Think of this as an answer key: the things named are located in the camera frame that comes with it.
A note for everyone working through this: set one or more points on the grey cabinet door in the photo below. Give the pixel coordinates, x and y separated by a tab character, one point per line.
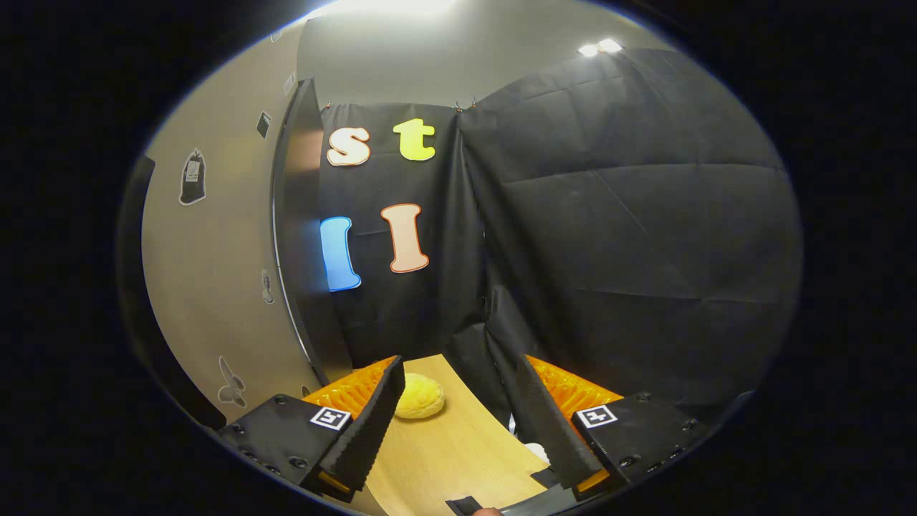
222	251

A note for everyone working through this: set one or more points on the yellow plush cushion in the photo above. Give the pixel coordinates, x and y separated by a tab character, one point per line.
423	398

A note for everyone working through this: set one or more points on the small ceiling lamp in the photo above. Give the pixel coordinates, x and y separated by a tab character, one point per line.
600	47

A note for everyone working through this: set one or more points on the black backdrop cloth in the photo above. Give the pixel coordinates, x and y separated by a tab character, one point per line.
609	229

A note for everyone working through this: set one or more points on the large ceiling lamp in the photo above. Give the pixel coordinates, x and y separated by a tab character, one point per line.
387	6

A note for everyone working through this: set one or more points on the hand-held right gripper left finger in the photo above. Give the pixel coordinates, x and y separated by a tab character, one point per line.
372	423

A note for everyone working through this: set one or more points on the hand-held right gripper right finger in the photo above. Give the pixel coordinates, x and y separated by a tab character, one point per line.
548	430

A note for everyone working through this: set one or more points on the small white object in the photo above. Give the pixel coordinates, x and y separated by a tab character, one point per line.
537	453

